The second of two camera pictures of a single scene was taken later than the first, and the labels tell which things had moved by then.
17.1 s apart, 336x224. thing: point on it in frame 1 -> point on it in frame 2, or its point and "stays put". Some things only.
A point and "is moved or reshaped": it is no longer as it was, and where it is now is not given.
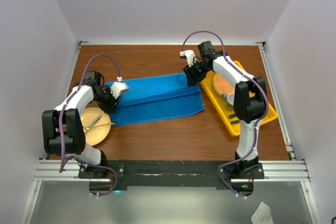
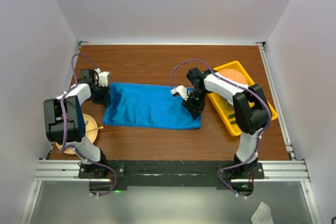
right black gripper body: (197, 72) -> (196, 100)
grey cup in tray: (229, 99) stays put
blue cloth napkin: (156, 98) is moved or reshaped
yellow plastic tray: (229, 115) stays put
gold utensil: (86, 128) -> (101, 127)
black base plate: (107, 179) stays put
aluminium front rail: (50, 171) stays put
